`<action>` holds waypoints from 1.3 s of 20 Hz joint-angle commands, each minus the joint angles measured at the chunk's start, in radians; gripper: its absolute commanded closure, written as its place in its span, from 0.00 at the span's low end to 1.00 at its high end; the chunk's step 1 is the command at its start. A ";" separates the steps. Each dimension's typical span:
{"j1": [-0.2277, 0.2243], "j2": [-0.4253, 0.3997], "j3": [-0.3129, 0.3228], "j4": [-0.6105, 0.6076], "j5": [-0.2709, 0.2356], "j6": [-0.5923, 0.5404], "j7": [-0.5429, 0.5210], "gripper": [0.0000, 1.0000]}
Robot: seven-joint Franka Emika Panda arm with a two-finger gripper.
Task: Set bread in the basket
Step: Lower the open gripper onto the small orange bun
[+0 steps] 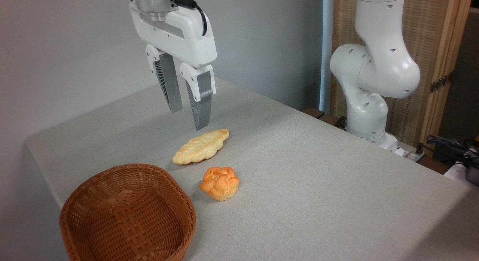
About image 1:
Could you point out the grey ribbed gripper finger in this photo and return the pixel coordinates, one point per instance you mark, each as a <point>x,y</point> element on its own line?
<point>170,85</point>
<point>201,103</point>

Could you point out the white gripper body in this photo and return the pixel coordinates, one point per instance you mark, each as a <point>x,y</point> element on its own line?
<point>183,36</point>

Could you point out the round flower-shaped bread bun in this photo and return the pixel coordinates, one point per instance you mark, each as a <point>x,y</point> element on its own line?
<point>220,183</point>

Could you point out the long braided bread loaf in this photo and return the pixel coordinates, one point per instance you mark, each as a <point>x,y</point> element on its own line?
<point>202,146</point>

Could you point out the brown woven wicker basket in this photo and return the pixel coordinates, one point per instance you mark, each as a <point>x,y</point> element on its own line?
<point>127,216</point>

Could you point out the white vertical pole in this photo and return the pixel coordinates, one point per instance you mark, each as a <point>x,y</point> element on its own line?
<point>326,47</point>

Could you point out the metal screen hinge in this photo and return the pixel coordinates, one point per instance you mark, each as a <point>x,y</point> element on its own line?
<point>441,82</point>

